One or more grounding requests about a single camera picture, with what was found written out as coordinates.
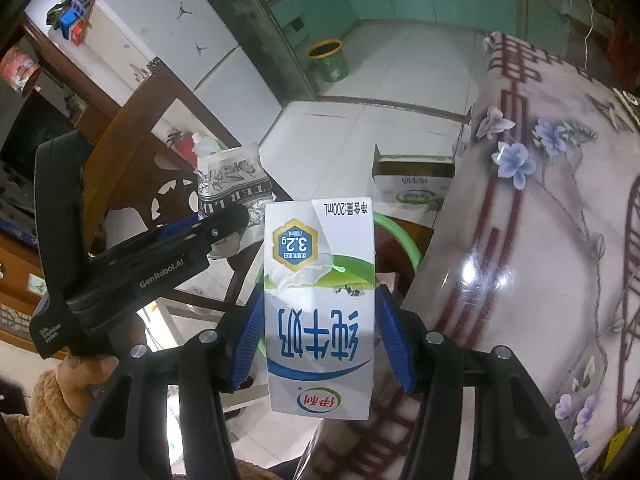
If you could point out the white refrigerator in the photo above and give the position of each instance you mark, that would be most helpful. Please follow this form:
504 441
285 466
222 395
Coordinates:
165 45

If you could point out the patterned round tin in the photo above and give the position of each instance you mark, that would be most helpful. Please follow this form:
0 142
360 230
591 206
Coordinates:
17 67

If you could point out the red canister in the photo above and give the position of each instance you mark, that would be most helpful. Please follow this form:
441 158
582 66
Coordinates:
182 149

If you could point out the small green waste bin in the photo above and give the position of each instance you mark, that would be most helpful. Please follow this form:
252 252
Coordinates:
330 60

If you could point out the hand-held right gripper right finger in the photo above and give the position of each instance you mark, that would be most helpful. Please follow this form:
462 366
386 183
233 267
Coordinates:
395 340

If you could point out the open cardboard box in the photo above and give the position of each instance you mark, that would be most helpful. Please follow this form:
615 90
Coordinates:
410 180

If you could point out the carved wooden chair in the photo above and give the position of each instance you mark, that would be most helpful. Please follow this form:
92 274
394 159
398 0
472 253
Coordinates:
140 160

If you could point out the red bucket with green rim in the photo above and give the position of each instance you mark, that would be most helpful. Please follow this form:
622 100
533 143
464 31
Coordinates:
400 247

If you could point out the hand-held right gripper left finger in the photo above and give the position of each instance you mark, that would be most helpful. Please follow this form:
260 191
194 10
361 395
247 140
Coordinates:
247 340

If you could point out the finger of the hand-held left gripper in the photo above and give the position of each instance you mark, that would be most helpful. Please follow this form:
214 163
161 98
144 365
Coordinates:
220 227

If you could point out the white milk carton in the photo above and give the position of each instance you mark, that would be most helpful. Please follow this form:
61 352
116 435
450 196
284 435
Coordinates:
320 320

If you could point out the person's left hand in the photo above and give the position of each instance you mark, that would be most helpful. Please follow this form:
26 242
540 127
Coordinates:
85 372

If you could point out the pile of colourful toy blocks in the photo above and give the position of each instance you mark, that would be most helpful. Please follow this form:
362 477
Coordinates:
75 7

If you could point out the green detergent bottle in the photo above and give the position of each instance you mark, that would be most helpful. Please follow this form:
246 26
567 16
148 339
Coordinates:
207 146

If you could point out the floral printed tablecloth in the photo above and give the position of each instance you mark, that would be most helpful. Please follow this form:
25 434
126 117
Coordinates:
550 240

